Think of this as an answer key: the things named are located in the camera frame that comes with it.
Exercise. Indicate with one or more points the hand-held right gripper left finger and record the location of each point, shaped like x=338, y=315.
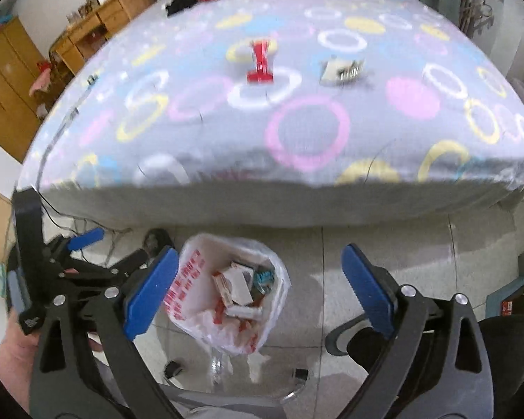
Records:
x=153, y=288

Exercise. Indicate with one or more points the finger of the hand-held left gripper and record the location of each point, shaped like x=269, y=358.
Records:
x=87, y=238
x=122, y=266

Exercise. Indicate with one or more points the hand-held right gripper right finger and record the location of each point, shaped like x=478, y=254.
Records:
x=367, y=288

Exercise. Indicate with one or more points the white plastic bag red print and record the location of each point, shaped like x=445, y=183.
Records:
x=192, y=297

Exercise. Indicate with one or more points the person's left hand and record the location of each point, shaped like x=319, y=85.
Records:
x=13, y=362

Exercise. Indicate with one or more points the grey slipper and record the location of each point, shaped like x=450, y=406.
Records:
x=157, y=240
x=338, y=340

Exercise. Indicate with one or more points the white and red box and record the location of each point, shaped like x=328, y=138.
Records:
x=233, y=288

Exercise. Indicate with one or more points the flat white box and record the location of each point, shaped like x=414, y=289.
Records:
x=244, y=312

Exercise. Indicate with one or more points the teal packet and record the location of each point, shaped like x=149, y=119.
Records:
x=264, y=278

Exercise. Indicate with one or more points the white tablecloth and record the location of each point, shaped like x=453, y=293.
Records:
x=244, y=205

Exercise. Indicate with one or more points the blue box with red label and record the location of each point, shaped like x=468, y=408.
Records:
x=493, y=301

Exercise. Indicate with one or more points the black chair seat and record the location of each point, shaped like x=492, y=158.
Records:
x=511, y=358

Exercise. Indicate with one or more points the wooden wardrobe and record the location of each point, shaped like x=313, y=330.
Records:
x=6, y=87

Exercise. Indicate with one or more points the red cloth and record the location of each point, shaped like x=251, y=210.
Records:
x=41, y=80

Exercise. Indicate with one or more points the crumpled silver wrapper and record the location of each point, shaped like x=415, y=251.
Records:
x=338, y=72

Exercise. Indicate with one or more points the wooden desk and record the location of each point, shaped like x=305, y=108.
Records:
x=113, y=13

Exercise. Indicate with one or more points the red plastic item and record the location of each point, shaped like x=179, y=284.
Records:
x=260, y=63

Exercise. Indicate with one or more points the black and white plush toy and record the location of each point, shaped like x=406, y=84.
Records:
x=181, y=2

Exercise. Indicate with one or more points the metal drying rack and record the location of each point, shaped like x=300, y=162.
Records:
x=476, y=8

